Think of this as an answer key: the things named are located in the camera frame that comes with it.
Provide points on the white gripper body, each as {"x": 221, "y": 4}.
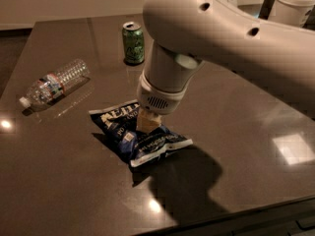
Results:
{"x": 157, "y": 99}

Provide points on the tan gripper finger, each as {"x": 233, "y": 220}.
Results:
{"x": 155, "y": 122}
{"x": 143, "y": 120}

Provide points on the blue kettle chip bag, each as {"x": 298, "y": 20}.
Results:
{"x": 136, "y": 148}

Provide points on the white cylindrical robot base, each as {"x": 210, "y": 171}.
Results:
{"x": 289, "y": 12}

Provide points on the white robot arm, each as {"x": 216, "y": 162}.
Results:
{"x": 186, "y": 33}

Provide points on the green soda can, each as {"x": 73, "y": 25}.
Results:
{"x": 133, "y": 43}

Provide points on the clear plastic water bottle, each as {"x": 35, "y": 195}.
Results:
{"x": 55, "y": 85}

